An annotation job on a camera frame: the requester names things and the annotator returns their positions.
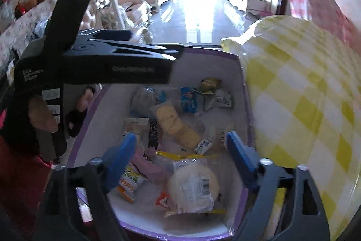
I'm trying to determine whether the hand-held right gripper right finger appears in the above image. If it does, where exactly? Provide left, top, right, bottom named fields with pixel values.
left=226, top=130, right=331, bottom=241

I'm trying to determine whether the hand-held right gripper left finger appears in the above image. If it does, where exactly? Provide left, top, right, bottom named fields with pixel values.
left=42, top=132, right=140, bottom=241

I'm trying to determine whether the pink purple snack packet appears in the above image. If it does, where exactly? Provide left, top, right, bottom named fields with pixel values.
left=131, top=146, right=170, bottom=183

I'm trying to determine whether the white brown print packet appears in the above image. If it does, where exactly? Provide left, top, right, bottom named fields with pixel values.
left=123, top=117, right=150, bottom=143

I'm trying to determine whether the small white snack packet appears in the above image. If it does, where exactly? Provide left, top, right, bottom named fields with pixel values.
left=194, top=126, right=216, bottom=155

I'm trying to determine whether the black snack packet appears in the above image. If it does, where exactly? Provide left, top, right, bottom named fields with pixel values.
left=147, top=120, right=161, bottom=150

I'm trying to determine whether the purple edged white box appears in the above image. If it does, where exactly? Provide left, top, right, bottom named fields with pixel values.
left=66, top=46, right=256, bottom=241

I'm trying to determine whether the clear dark bread packet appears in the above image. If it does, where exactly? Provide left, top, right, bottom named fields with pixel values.
left=130, top=86, right=158, bottom=119

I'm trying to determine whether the white round bun packet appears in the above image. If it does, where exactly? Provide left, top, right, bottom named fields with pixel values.
left=156, top=153, right=227, bottom=217

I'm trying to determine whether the orange clear pastry packet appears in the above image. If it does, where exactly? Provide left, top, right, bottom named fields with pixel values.
left=149, top=98, right=205, bottom=152

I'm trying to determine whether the blue clear bread packet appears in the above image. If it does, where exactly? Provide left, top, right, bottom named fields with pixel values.
left=161, top=87, right=205, bottom=114

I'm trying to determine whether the olive green snack packet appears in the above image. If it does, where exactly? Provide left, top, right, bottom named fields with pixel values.
left=200, top=77, right=224, bottom=95

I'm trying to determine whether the person's left forearm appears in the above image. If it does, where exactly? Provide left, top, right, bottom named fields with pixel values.
left=0, top=111, right=54, bottom=241

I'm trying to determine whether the person's left hand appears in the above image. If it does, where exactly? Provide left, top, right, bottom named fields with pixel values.
left=27, top=87, right=95, bottom=138

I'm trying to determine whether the white ornate chair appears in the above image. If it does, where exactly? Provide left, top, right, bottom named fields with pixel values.
left=96, top=0, right=133, bottom=30

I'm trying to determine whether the floral cloth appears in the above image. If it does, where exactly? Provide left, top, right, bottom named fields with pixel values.
left=0, top=0, right=65, bottom=61

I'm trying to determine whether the yellow checkered tablecloth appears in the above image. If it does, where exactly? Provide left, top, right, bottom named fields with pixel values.
left=220, top=14, right=356, bottom=241

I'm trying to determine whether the pink checkered chair cover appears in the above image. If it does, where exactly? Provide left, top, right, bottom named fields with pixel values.
left=288, top=0, right=356, bottom=47

